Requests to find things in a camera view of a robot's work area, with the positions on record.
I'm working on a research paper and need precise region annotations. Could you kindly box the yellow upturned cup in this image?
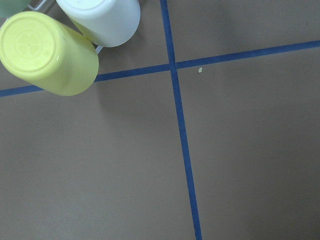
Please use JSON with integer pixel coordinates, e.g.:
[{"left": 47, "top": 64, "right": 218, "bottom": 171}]
[{"left": 0, "top": 11, "right": 99, "bottom": 96}]

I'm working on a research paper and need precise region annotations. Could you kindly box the green upturned cup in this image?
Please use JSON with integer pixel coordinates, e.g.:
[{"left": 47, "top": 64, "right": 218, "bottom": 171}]
[{"left": 0, "top": 0, "right": 31, "bottom": 18}]

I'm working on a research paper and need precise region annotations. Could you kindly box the white upturned cup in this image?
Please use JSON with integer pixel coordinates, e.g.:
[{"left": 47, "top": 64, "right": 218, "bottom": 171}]
[{"left": 57, "top": 0, "right": 141, "bottom": 48}]

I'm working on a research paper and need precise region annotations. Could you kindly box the white wire cup rack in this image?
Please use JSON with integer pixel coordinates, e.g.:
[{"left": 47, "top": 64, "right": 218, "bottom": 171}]
[{"left": 24, "top": 0, "right": 104, "bottom": 55}]

